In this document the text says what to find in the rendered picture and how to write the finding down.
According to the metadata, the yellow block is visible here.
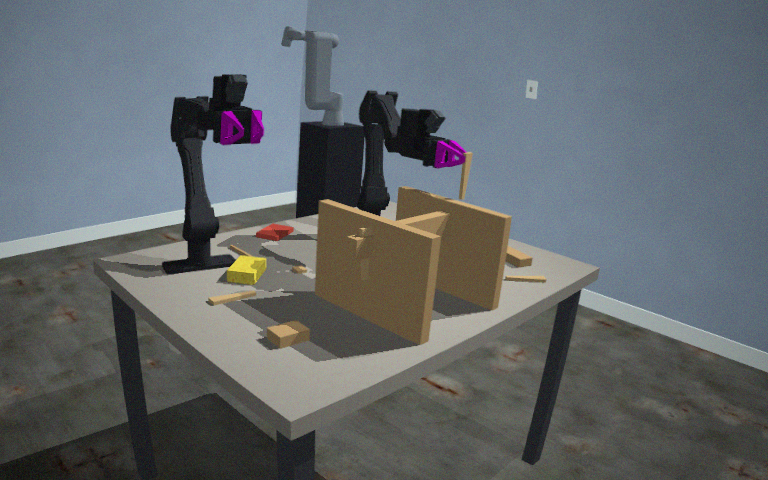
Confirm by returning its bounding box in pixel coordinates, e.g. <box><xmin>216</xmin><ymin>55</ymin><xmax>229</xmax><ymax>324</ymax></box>
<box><xmin>227</xmin><ymin>256</ymin><xmax>266</xmax><ymax>285</ymax></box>

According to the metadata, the red flat block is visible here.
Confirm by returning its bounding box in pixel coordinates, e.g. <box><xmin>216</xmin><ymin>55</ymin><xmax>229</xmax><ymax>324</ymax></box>
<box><xmin>256</xmin><ymin>224</ymin><xmax>294</xmax><ymax>241</ymax></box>

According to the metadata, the tan wooden board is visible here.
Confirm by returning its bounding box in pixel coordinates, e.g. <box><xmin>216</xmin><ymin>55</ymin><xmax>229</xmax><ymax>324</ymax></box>
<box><xmin>396</xmin><ymin>186</ymin><xmax>512</xmax><ymax>310</ymax></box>
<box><xmin>315</xmin><ymin>199</ymin><xmax>441</xmax><ymax>345</ymax></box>

